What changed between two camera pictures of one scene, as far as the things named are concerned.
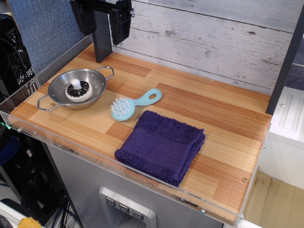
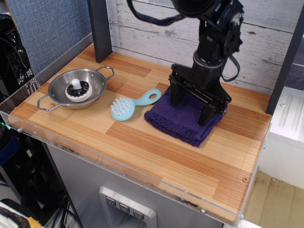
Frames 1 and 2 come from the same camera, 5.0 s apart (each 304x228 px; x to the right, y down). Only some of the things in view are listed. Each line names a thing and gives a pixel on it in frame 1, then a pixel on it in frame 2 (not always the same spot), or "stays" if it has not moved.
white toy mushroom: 78,91 stays
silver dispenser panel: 118,210 stays
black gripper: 100,6 to 203,83
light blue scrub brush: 123,109 stays
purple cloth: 162,146 to 182,120
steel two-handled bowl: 76,89 stays
